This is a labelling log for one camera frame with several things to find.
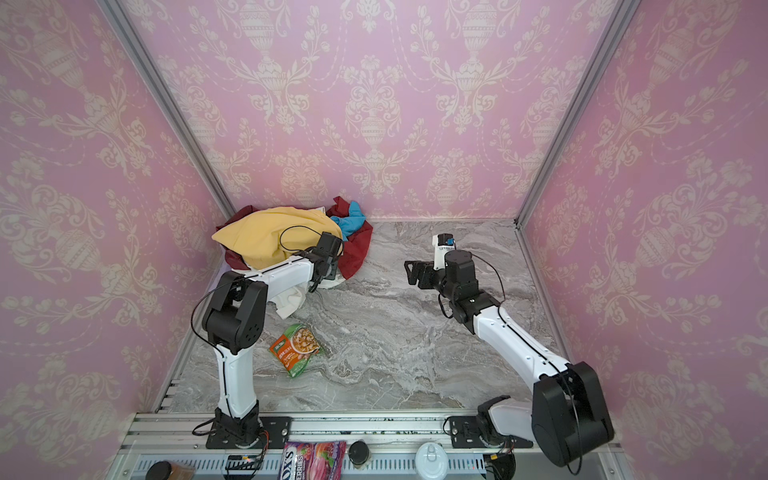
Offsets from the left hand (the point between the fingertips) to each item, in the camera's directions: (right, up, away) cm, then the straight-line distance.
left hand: (322, 266), depth 102 cm
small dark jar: (+17, -38, -38) cm, 56 cm away
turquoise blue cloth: (+9, +15, +7) cm, 19 cm away
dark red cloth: (+10, +6, +4) cm, 13 cm away
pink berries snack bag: (+8, -42, -34) cm, 55 cm away
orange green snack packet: (-4, -23, -15) cm, 27 cm away
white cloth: (-7, -10, -10) cm, 16 cm away
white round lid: (+33, -42, -35) cm, 64 cm away
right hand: (+31, +2, -19) cm, 36 cm away
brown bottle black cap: (-23, -41, -39) cm, 61 cm away
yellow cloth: (-12, +11, -12) cm, 20 cm away
